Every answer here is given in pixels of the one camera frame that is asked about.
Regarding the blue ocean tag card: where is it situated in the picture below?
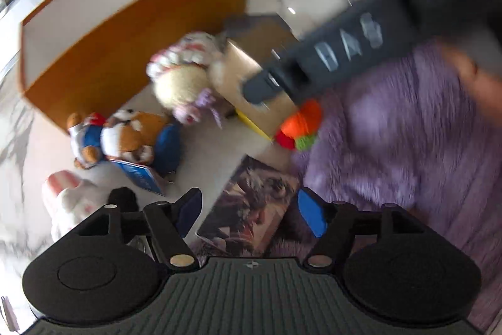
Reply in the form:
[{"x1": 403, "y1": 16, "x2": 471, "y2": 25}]
[{"x1": 111, "y1": 159, "x2": 167, "y2": 197}]

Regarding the illustrated character card box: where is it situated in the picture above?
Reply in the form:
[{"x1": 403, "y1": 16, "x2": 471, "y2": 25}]
[{"x1": 196, "y1": 156, "x2": 300, "y2": 257}]

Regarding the orange crochet ball toy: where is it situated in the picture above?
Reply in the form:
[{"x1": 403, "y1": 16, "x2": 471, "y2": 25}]
[{"x1": 274, "y1": 99, "x2": 323, "y2": 151}]

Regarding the brown fox plush blue outfit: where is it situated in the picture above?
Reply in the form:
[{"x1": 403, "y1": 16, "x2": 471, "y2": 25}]
[{"x1": 67, "y1": 110, "x2": 181, "y2": 177}]

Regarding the white black-eared plush toy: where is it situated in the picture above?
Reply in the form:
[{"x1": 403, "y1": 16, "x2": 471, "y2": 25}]
[{"x1": 42, "y1": 170, "x2": 140, "y2": 241}]

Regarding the yellow plastic toy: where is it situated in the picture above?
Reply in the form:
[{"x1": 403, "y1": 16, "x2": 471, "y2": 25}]
[{"x1": 236, "y1": 109, "x2": 273, "y2": 141}]

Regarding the cream crochet lamb doll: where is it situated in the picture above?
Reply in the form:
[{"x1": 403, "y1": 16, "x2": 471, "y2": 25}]
[{"x1": 146, "y1": 31, "x2": 222, "y2": 127}]

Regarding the gold gift box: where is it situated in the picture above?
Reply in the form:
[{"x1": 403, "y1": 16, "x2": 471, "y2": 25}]
[{"x1": 209, "y1": 41, "x2": 297, "y2": 138}]

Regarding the dark grey gift box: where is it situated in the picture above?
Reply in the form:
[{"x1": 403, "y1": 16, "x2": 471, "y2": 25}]
[{"x1": 223, "y1": 14, "x2": 298, "y2": 53}]

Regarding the person's right hand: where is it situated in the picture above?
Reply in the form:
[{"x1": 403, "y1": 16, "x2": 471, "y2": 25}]
[{"x1": 439, "y1": 43, "x2": 502, "y2": 127}]

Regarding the purple fluffy blanket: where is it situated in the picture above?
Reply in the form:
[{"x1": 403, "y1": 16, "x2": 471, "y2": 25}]
[{"x1": 279, "y1": 43, "x2": 501, "y2": 332}]

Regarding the orange cardboard storage box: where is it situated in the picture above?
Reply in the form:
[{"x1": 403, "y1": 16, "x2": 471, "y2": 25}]
[{"x1": 19, "y1": 0, "x2": 247, "y2": 127}]

